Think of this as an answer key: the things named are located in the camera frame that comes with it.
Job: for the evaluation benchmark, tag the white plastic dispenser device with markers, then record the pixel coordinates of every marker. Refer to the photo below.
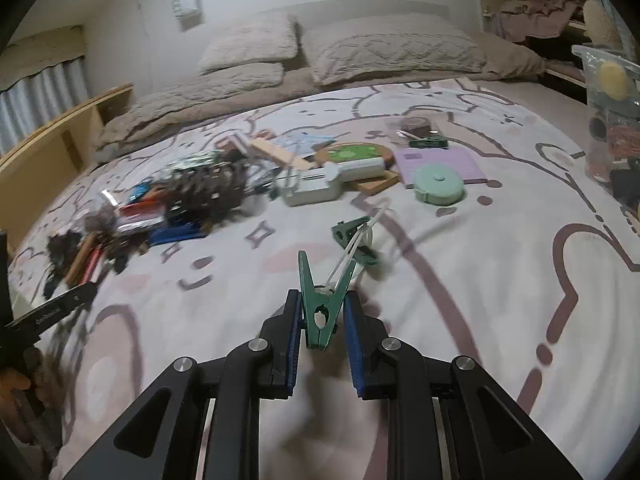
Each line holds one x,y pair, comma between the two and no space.
313,186

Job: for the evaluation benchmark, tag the brown tape roll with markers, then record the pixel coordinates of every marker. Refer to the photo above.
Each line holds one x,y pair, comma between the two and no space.
416,126

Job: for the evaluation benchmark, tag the clear plastic bin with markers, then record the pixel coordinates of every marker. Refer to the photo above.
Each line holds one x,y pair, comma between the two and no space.
612,87

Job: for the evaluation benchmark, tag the light wooden stick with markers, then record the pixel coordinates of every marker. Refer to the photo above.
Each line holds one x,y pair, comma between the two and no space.
280,156

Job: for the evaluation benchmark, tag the small fluffy beige pillow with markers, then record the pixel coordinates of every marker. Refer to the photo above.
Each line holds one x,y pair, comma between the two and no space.
259,38

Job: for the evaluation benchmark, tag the red pen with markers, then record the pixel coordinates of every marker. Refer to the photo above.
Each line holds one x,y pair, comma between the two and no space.
92,264

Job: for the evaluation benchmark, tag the wooden bedside shelf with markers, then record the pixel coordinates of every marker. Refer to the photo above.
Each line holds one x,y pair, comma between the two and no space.
48,160

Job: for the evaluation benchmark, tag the round cork coaster green print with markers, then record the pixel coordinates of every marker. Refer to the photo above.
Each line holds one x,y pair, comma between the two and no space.
350,151

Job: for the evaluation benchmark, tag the green clothespin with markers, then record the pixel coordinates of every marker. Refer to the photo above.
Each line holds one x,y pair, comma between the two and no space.
321,304
355,236

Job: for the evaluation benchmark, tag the blue rectangular packet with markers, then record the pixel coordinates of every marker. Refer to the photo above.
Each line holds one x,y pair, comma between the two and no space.
175,234

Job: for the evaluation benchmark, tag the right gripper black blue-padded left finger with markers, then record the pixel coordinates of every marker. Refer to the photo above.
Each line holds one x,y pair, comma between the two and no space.
201,420

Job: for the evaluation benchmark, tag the cartoon print bed sheet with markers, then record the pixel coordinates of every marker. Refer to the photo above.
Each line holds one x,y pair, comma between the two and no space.
535,274

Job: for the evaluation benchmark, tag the dark green clip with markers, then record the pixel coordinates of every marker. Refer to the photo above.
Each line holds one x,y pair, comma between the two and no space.
429,142

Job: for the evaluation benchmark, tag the silver foil packet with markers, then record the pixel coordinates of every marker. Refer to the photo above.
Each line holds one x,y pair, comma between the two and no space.
196,161

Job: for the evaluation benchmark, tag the mint green round tape measure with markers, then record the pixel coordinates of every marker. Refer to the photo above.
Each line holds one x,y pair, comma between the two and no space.
438,185

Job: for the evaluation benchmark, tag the purple notepad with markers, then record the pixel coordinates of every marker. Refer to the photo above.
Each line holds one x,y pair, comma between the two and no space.
461,160

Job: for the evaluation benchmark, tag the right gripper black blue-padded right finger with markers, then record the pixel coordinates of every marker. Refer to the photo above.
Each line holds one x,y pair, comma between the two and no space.
445,419

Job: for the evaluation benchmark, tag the wooden handle tool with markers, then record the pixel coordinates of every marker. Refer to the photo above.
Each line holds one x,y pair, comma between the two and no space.
73,275

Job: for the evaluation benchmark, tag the large beige quilted pillow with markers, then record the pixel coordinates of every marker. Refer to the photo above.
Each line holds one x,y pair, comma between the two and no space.
389,44

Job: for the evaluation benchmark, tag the red clear plastic case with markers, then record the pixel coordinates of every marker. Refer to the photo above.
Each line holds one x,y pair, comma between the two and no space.
139,217

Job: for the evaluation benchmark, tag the beige folded blanket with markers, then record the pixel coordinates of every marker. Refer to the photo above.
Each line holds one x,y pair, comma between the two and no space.
237,89

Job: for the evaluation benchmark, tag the grey curtain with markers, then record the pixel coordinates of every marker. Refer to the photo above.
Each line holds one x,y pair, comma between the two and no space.
36,100

